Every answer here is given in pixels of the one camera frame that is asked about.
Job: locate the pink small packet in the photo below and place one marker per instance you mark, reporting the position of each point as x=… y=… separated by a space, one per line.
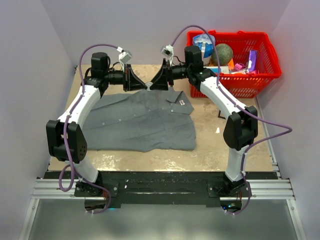
x=238 y=67

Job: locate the black square frame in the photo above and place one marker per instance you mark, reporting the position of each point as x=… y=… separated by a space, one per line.
x=220 y=115

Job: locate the purple snack packet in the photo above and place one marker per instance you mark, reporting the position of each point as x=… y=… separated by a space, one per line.
x=252 y=59

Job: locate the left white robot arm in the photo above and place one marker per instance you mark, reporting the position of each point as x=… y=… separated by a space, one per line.
x=66 y=141

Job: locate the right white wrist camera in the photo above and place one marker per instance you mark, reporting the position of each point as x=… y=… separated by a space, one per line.
x=168 y=51

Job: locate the orange packet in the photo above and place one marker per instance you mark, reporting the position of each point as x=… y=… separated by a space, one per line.
x=230 y=65

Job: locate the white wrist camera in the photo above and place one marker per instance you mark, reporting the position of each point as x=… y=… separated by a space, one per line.
x=123 y=57
x=168 y=51

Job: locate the blue white wrapped roll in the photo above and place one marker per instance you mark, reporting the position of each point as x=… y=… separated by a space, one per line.
x=205 y=44

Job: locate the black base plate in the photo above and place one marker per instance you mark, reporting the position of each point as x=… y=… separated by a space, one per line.
x=117 y=188

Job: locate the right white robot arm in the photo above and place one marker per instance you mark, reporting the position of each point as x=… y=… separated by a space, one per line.
x=241 y=127

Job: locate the aluminium rail frame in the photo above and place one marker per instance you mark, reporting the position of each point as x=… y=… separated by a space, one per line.
x=271 y=214

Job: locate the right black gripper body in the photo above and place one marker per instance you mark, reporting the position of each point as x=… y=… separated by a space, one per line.
x=169 y=72

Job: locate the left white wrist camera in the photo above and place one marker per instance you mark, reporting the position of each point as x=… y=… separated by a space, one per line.
x=123 y=57

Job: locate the green round ball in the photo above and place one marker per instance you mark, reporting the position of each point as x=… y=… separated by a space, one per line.
x=225 y=53

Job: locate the red plastic basket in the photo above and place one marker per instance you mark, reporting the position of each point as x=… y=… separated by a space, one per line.
x=267 y=64

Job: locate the grey button shirt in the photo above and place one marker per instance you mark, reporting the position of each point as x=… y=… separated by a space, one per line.
x=142 y=121

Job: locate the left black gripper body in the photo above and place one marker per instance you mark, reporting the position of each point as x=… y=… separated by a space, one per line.
x=126 y=77

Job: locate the white blue box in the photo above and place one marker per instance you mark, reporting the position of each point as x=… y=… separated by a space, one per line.
x=223 y=69

